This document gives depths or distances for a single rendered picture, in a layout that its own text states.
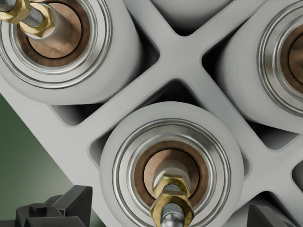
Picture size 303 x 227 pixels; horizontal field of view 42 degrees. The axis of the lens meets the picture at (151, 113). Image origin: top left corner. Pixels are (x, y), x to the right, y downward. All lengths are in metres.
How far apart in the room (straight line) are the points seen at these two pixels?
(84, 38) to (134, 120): 0.06
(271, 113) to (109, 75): 0.11
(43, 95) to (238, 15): 0.17
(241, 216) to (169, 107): 0.13
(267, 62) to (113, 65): 0.10
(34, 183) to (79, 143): 0.22
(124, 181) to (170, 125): 0.05
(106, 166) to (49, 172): 0.28
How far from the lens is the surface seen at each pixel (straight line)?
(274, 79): 0.26
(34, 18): 0.22
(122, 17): 0.26
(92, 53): 0.26
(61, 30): 0.24
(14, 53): 0.27
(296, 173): 0.40
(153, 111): 0.25
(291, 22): 0.26
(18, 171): 0.55
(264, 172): 0.34
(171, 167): 0.23
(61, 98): 0.26
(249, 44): 0.26
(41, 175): 0.54
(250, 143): 0.33
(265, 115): 0.27
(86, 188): 0.16
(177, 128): 0.25
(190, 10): 0.32
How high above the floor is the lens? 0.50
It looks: 87 degrees down
